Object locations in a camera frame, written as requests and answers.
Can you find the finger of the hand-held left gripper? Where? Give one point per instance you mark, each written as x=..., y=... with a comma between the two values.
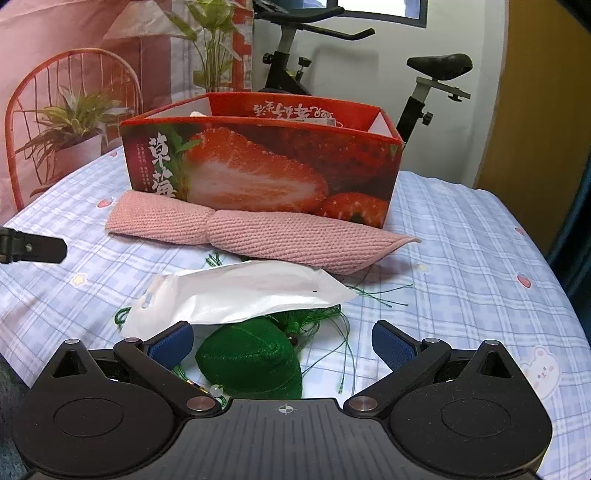
x=37, y=248

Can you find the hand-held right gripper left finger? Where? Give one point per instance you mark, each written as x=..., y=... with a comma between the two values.
x=173, y=345

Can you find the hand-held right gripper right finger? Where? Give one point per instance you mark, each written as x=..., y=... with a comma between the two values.
x=392, y=346

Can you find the green tasselled sachet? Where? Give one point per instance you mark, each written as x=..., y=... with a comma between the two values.
x=249, y=355

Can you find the white plastic packet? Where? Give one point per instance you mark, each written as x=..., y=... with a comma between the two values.
x=240, y=295

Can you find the pink knitted towel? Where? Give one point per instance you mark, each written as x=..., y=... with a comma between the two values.
x=277, y=235

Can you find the red strawberry cardboard box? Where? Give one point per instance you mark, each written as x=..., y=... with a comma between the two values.
x=277, y=161

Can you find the blue curtain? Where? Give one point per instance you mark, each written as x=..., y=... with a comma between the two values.
x=575, y=258

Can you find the wooden door panel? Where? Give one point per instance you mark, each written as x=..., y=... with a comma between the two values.
x=531, y=115

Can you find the black exercise bike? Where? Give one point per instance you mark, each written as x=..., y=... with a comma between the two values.
x=438, y=64

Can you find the dark framed window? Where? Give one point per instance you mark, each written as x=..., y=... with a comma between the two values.
x=411, y=9

